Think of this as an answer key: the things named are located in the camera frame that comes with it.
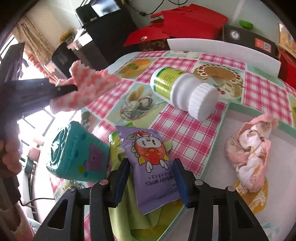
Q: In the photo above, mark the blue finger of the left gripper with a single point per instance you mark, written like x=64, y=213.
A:
x=59, y=91

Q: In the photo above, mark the black box with QR label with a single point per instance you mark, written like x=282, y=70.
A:
x=249, y=39

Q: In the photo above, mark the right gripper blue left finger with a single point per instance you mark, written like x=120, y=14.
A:
x=122, y=174

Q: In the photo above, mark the green dumbbell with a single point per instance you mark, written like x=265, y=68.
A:
x=246, y=24

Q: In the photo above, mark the yellow round sticker pack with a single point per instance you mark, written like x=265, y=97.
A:
x=256, y=201

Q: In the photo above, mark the wooden gift box with handle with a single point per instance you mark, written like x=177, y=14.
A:
x=286, y=40

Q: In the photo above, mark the white foam board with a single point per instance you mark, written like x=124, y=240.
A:
x=250, y=56

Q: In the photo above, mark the pink floral cloth bundle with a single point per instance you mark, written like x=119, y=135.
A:
x=248, y=150

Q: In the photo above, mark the pink white knitted cloth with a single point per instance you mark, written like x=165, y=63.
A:
x=91, y=84

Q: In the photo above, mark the light green cloth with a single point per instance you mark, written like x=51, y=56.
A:
x=128, y=223

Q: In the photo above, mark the patchwork cake print tablecloth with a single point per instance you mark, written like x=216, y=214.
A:
x=199, y=145

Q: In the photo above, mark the white shallow tray teal rim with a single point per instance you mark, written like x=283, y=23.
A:
x=218, y=212

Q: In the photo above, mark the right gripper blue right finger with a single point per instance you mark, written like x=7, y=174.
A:
x=181, y=179

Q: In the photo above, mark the red box with cutout handle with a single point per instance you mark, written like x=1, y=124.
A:
x=288, y=68

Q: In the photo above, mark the white green pill bottle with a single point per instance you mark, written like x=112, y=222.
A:
x=185, y=92

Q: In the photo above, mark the purple baby wipes pack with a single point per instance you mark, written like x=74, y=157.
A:
x=152, y=169

